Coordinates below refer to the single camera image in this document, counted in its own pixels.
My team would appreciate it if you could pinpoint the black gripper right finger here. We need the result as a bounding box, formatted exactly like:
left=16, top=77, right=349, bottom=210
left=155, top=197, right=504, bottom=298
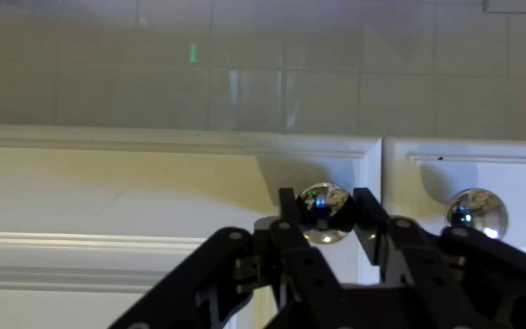
left=352, top=186, right=526, bottom=329

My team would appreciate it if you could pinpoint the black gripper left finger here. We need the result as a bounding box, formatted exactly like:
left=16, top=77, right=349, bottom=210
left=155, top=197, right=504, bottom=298
left=108, top=186, right=352, bottom=329

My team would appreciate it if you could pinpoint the chrome cabinet knob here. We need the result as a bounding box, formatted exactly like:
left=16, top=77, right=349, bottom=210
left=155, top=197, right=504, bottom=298
left=294, top=181, right=358, bottom=246
left=444, top=186, right=511, bottom=241

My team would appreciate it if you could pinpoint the white cabinet door narrow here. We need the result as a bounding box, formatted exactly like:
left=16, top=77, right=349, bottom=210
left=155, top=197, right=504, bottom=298
left=0, top=124, right=385, bottom=329

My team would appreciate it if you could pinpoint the white cabinet door wide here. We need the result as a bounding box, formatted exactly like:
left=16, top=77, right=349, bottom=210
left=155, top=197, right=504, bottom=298
left=383, top=135, right=526, bottom=270

